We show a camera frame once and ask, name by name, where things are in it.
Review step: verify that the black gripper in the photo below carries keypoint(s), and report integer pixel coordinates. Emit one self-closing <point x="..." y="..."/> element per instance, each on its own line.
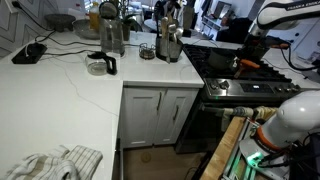
<point x="254" y="48"/>

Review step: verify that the dark grey cooking pot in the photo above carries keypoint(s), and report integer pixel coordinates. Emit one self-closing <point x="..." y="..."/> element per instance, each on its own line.
<point x="228" y="59"/>

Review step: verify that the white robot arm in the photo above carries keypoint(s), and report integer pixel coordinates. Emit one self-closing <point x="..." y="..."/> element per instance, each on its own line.
<point x="298" y="114"/>

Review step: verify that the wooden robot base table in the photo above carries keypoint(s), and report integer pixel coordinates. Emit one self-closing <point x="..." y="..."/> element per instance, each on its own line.
<point x="222" y="153"/>

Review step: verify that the metal utensil holder crock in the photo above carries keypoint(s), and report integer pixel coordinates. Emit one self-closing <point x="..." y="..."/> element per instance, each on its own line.
<point x="168" y="50"/>

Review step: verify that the stainless steel gas stove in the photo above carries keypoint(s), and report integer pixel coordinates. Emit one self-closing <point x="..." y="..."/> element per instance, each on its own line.
<point x="223" y="94"/>

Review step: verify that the grey bowl on counter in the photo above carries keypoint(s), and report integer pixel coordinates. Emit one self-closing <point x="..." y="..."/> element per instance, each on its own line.
<point x="83" y="30"/>

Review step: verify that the white lower cabinet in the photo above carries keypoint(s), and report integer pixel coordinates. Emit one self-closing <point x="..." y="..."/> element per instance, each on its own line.
<point x="154" y="116"/>

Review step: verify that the potted green plant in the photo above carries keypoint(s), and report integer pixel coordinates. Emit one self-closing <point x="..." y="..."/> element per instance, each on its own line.
<point x="128" y="21"/>

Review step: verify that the tall glass pitcher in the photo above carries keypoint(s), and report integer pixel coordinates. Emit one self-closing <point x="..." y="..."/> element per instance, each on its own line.
<point x="110" y="29"/>

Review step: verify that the orange juice bottle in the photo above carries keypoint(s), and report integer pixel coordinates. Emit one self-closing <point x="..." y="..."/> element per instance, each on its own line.
<point x="94" y="16"/>

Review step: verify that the striped kitchen towel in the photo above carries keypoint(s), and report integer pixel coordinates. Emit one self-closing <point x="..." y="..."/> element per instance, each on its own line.
<point x="80" y="163"/>

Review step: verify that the black power adapter box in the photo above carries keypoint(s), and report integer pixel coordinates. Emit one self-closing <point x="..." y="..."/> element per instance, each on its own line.
<point x="30" y="54"/>

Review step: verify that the glass coffee carafe black handle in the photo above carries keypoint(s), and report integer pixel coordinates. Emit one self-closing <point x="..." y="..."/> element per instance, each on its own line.
<point x="99" y="63"/>

